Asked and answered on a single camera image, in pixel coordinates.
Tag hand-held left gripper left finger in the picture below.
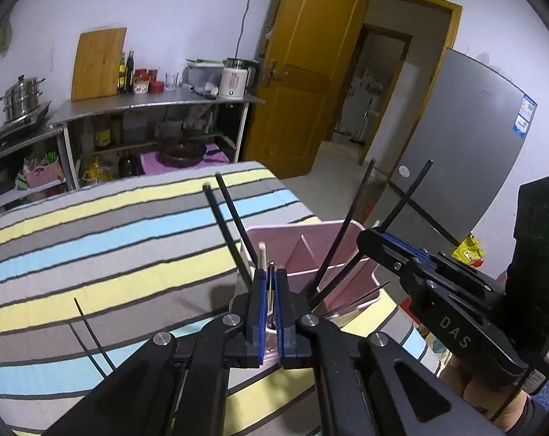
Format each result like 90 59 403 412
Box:
43 269 264 436

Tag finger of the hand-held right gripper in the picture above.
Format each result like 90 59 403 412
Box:
357 228 434 288
377 228 496 291

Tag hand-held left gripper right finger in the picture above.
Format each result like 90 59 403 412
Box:
276 269 507 436

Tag metal chopstick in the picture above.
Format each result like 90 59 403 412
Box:
266 260 276 330
324 280 392 319

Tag black chopstick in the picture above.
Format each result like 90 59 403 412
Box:
308 159 434 310
215 173 260 279
203 182 253 290
300 158 376 296
73 297 118 374

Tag pink plastic utensil holder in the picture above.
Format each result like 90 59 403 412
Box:
235 219 383 359

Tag person's right forearm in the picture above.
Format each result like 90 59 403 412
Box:
506 394 549 436

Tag person's right hand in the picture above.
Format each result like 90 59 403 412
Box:
439 356 527 433

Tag yellow snack packet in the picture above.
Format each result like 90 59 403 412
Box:
451 235 487 269

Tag grey refrigerator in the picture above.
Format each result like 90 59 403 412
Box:
384 49 540 256

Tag mop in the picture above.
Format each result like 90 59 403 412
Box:
353 97 374 145

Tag striped cloth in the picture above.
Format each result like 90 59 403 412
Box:
0 160 432 436

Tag dark cooking pan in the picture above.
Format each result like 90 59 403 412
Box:
155 138 208 169

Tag purple cloth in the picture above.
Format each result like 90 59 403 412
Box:
140 143 231 176

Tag dark glass bottle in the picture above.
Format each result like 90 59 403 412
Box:
118 150 141 178

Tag wooden door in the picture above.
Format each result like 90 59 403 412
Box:
242 0 370 179

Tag yellow oil bottle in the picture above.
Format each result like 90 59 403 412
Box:
81 157 110 185

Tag white electric kettle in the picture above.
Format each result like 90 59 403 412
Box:
219 57 260 101

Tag large steel counter shelf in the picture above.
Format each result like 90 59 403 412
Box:
49 86 265 191

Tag clear lidded container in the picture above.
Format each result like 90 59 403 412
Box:
184 58 225 97

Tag pink basket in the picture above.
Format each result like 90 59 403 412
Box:
24 158 63 190

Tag dark sauce bottle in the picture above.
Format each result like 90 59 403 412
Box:
125 50 136 94

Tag small steel table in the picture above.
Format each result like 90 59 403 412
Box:
0 122 70 212

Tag wooden cutting board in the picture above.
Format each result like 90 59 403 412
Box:
71 27 128 102

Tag black induction cooker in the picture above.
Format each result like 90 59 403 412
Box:
0 102 53 147

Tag steel steamer pot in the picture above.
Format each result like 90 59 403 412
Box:
0 76 46 123

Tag metal door handle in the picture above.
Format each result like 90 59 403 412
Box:
263 60 289 87

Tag wooden door frame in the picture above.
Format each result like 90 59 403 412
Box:
320 0 464 166

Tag black wall cable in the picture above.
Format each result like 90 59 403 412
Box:
235 0 264 60

